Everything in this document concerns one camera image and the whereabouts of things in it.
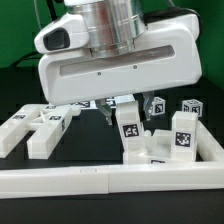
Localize white chair seat plate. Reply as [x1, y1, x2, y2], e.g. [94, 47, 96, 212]
[123, 129, 184, 164]

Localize white tagged cube far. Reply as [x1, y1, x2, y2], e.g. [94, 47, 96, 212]
[182, 99, 203, 117]

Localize white tagged cube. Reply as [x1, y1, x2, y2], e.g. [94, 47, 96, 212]
[152, 97, 166, 116]
[182, 99, 203, 117]

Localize white tag sheet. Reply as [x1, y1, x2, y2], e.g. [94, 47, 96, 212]
[71, 94, 136, 110]

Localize black cable on base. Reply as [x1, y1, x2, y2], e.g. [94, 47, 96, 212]
[9, 0, 59, 69]

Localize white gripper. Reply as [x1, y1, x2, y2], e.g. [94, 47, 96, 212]
[37, 14, 202, 125]

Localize white tagged cube near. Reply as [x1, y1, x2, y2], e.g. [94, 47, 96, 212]
[152, 97, 166, 116]

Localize white chair back frame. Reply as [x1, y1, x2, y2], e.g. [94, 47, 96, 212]
[0, 104, 81, 159]

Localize white U-shaped fence rail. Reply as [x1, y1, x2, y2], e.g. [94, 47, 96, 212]
[0, 120, 224, 200]

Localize grey braided cable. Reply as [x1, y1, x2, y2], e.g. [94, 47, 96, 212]
[143, 0, 204, 34]

